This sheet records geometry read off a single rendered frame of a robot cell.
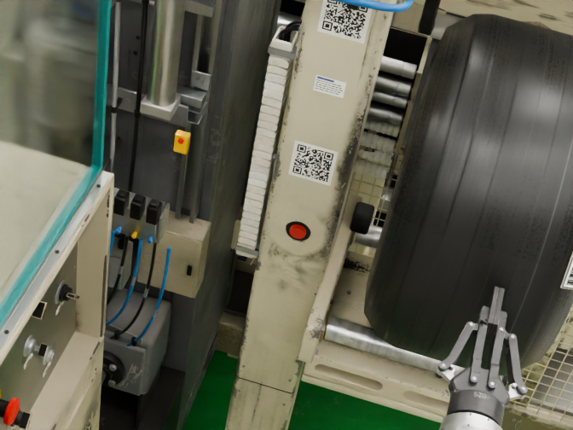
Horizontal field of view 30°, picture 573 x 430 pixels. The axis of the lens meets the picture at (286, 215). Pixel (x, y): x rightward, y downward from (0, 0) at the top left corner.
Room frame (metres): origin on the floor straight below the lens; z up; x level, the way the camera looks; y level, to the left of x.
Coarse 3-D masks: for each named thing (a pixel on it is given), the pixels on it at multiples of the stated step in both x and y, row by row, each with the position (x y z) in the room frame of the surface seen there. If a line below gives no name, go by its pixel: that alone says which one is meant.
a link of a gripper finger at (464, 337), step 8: (464, 328) 1.08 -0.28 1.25; (472, 328) 1.08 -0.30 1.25; (464, 336) 1.07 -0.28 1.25; (456, 344) 1.05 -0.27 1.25; (464, 344) 1.05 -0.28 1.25; (456, 352) 1.04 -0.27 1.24; (448, 360) 1.02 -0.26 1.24; (456, 360) 1.03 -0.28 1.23; (440, 368) 1.01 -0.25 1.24; (448, 368) 1.01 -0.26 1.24; (440, 376) 1.01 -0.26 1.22
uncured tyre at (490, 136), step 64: (448, 64) 1.43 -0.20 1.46; (512, 64) 1.42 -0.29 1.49; (448, 128) 1.31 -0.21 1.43; (512, 128) 1.32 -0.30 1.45; (448, 192) 1.24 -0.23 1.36; (512, 192) 1.24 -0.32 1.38; (384, 256) 1.23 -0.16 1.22; (448, 256) 1.19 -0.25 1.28; (512, 256) 1.19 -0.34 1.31; (384, 320) 1.21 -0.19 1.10; (448, 320) 1.18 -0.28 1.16; (512, 320) 1.16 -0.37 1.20
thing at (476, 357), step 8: (480, 328) 1.08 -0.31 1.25; (480, 336) 1.07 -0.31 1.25; (480, 344) 1.06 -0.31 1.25; (472, 352) 1.05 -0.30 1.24; (480, 352) 1.04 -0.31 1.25; (472, 360) 1.03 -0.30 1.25; (480, 360) 1.03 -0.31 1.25; (472, 368) 1.01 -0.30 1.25; (472, 376) 1.00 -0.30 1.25; (472, 384) 0.99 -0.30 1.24
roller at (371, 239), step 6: (372, 228) 1.63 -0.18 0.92; (378, 228) 1.63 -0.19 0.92; (360, 234) 1.61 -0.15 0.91; (372, 234) 1.62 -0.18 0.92; (378, 234) 1.62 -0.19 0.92; (360, 240) 1.61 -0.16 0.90; (366, 240) 1.61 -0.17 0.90; (372, 240) 1.61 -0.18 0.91; (378, 240) 1.61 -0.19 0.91; (372, 246) 1.61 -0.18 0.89
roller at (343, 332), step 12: (336, 324) 1.35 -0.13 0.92; (348, 324) 1.35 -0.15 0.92; (336, 336) 1.33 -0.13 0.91; (348, 336) 1.33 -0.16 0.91; (360, 336) 1.33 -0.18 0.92; (372, 336) 1.34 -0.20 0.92; (360, 348) 1.33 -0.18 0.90; (372, 348) 1.32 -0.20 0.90; (384, 348) 1.32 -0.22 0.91; (396, 348) 1.32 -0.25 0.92; (396, 360) 1.32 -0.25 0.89; (408, 360) 1.31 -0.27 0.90; (420, 360) 1.31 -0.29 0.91; (432, 360) 1.32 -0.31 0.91; (456, 372) 1.31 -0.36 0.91; (504, 384) 1.30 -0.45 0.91
